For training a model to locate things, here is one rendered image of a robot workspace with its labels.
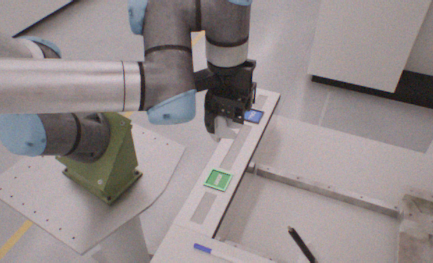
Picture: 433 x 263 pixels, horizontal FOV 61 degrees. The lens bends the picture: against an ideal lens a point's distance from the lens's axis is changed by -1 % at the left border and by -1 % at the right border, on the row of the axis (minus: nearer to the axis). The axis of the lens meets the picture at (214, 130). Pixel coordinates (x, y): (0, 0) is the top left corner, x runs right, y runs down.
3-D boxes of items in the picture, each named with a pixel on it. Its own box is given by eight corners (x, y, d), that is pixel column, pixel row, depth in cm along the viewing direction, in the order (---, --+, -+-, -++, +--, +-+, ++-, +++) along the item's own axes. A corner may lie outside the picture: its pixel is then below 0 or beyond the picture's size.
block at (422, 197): (434, 200, 95) (438, 193, 93) (434, 210, 93) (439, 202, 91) (402, 190, 97) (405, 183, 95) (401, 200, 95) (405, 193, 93)
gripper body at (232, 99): (242, 128, 70) (246, 75, 62) (200, 117, 72) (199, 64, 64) (255, 105, 75) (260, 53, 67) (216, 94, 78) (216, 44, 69)
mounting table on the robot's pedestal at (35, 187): (1, 213, 115) (-17, 186, 106) (101, 131, 142) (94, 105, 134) (107, 288, 97) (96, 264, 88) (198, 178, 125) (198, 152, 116)
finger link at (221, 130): (233, 156, 77) (235, 123, 71) (207, 149, 79) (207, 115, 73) (239, 147, 79) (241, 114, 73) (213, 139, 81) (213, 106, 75)
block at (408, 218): (434, 224, 90) (439, 217, 88) (434, 236, 87) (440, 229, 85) (400, 213, 92) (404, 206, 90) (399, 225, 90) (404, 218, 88)
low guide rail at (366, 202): (438, 225, 96) (443, 218, 94) (438, 232, 95) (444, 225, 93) (258, 170, 111) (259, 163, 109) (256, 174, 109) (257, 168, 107)
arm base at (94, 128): (65, 157, 103) (34, 157, 94) (73, 104, 103) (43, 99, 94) (105, 168, 97) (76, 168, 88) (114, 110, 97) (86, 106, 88)
